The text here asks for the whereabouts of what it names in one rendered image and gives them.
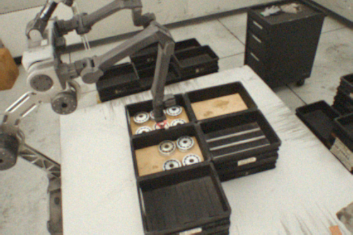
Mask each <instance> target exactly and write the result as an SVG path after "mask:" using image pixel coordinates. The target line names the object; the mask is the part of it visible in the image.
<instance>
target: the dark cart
mask: <svg viewBox="0 0 353 235"><path fill-rule="evenodd" d="M284 4H286V5H287V4H296V5H299V4H301V5H302V7H303V8H305V10H302V11H298V12H297V13H296V14H295V13H279V14H275V15H268V16H262V15H261V14H260V13H262V12H264V11H265V9H266V8H269V9H270V8H271V7H272V6H275V7H276V6H277V7H278V8H280V7H281V6H282V5H284ZM275 7H274V8H275ZM325 15H326V12H324V11H322V10H321V9H319V8H317V7H316V6H314V5H312V4H310V3H309V2H307V1H305V0H280V1H275V2H272V3H265V4H259V5H256V6H251V7H249V8H248V10H247V19H246V35H245V51H244V55H245V58H244V66H246V65H247V66H248V67H250V68H251V69H252V70H253V71H254V72H255V74H256V75H257V76H258V77H259V78H260V79H262V80H263V81H264V83H265V84H266V85H267V86H268V87H269V88H270V89H273V88H276V87H279V86H283V85H285V84H289V83H293V82H296V85H298V86H302V85H303V84H304V82H305V79H308V78H310V76H311V72H312V68H313V64H314V59H315V55H316V51H317V48H318V44H319V39H320V35H321V30H322V28H323V21H324V19H325Z"/></svg>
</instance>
